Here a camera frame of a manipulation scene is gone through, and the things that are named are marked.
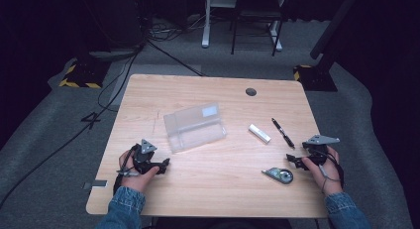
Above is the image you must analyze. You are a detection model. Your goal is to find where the person's left hand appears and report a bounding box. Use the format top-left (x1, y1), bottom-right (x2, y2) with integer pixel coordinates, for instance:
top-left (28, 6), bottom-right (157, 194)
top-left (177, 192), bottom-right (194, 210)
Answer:
top-left (118, 149), bottom-right (160, 194)

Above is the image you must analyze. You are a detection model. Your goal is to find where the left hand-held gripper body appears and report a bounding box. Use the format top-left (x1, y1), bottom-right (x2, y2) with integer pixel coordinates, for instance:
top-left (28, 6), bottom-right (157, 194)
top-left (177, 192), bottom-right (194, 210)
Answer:
top-left (132, 138), bottom-right (160, 175)

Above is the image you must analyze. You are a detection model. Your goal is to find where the white desk leg frame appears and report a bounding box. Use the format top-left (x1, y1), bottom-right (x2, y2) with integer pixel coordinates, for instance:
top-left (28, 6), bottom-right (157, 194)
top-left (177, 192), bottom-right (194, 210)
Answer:
top-left (201, 0), bottom-right (284, 53)

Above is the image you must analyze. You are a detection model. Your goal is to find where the grey correction tape dispenser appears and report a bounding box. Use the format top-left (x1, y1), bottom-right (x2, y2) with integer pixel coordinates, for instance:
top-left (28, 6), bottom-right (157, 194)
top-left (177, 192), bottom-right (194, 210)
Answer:
top-left (261, 167), bottom-right (294, 185)

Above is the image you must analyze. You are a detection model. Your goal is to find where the black pen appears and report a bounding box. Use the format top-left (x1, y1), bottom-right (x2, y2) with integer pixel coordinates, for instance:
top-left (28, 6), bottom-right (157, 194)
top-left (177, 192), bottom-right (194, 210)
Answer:
top-left (270, 117), bottom-right (296, 150)

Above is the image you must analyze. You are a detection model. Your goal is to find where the clear plastic pencil case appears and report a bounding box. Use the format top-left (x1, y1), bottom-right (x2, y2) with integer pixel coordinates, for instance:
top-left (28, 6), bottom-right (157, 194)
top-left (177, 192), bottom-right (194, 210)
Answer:
top-left (162, 101), bottom-right (228, 154)

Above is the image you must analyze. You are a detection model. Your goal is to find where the white eraser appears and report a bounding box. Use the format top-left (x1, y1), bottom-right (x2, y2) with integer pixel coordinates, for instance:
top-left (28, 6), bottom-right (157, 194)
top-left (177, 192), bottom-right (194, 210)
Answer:
top-left (248, 123), bottom-right (272, 145)

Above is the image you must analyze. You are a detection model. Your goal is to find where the black metal chair frame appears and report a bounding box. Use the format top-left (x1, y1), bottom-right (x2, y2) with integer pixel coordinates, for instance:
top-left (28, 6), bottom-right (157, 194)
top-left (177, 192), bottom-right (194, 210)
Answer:
top-left (230, 0), bottom-right (287, 57)

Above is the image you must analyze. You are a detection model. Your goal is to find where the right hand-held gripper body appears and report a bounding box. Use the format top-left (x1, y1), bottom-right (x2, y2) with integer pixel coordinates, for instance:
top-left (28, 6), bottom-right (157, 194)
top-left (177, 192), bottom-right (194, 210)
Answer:
top-left (301, 134), bottom-right (341, 167)

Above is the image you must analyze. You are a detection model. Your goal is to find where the black gripper strap cable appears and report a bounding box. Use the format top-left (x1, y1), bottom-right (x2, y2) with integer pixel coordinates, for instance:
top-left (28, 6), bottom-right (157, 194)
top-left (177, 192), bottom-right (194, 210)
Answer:
top-left (112, 144), bottom-right (142, 196)
top-left (317, 149), bottom-right (346, 194)

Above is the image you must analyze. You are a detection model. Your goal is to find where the person's right hand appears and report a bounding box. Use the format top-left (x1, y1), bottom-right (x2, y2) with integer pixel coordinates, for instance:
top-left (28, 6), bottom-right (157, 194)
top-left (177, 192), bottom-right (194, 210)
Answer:
top-left (301, 145), bottom-right (345, 196)

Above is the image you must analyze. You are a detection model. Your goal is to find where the dark equipment cabinet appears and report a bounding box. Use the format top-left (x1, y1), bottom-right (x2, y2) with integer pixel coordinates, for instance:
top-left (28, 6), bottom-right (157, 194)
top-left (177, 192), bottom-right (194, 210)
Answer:
top-left (77, 0), bottom-right (153, 59)

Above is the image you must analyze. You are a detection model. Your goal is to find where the yellow black striped stand base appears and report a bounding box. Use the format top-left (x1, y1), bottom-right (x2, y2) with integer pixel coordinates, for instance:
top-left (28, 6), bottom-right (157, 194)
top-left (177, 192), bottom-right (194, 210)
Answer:
top-left (58, 58), bottom-right (112, 90)
top-left (292, 63), bottom-right (339, 93)

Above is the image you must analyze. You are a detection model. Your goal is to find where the black slanted stand post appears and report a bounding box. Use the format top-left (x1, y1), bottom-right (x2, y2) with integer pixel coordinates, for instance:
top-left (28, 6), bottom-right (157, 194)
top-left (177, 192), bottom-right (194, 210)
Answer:
top-left (309, 0), bottom-right (363, 71)

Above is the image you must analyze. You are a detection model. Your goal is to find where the black left gripper strap cable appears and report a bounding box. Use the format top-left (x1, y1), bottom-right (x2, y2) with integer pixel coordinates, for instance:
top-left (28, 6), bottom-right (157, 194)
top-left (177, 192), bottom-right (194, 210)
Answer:
top-left (112, 144), bottom-right (142, 196)

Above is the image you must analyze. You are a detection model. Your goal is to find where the long black floor cable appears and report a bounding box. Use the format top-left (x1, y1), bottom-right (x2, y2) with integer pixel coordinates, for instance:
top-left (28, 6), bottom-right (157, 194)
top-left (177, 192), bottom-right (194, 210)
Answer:
top-left (0, 40), bottom-right (207, 210)

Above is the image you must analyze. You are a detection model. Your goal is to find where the grey tape strip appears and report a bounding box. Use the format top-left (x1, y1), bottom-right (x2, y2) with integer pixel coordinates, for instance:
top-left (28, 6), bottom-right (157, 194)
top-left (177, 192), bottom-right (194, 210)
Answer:
top-left (82, 179), bottom-right (109, 191)

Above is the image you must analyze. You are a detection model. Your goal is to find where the black right gripper strap cable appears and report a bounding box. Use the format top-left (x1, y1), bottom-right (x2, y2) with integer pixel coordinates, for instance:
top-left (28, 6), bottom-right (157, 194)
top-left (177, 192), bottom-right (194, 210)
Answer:
top-left (317, 149), bottom-right (346, 194)

